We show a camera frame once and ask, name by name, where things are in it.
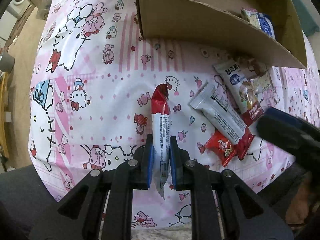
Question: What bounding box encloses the small red snack packet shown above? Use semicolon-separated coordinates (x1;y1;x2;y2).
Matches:
204;130;237;167

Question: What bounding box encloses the cardboard box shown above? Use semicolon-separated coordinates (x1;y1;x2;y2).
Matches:
135;0;308;69

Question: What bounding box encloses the blue and white snack packet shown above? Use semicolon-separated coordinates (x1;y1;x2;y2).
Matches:
257;12;275;39

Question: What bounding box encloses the grey white snack packet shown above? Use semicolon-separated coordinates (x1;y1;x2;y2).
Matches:
189;81;248;145

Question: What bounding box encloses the plain red snack packet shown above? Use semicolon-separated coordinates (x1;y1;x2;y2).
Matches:
235;126;255;161

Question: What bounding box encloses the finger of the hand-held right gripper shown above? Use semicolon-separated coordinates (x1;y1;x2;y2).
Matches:
255;106;320;167

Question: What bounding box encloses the pink cartoon printed bed sheet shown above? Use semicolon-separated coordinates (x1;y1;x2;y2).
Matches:
27;0;320;228

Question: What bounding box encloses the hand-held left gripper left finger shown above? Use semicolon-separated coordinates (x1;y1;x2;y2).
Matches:
30;134;154;240

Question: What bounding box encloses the red and white snack packet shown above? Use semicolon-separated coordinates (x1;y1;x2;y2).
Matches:
151;83;172;202

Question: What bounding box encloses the beige snack packet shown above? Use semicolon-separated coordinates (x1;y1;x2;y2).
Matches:
240;7;260;28
235;56;273;90

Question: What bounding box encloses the grey trash bin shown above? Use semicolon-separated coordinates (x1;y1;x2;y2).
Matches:
0;51;14;70

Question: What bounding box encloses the teal bed cushion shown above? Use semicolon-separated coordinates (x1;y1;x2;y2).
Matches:
294;0;320;37

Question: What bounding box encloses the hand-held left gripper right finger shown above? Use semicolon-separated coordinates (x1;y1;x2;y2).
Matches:
169;135;293;240

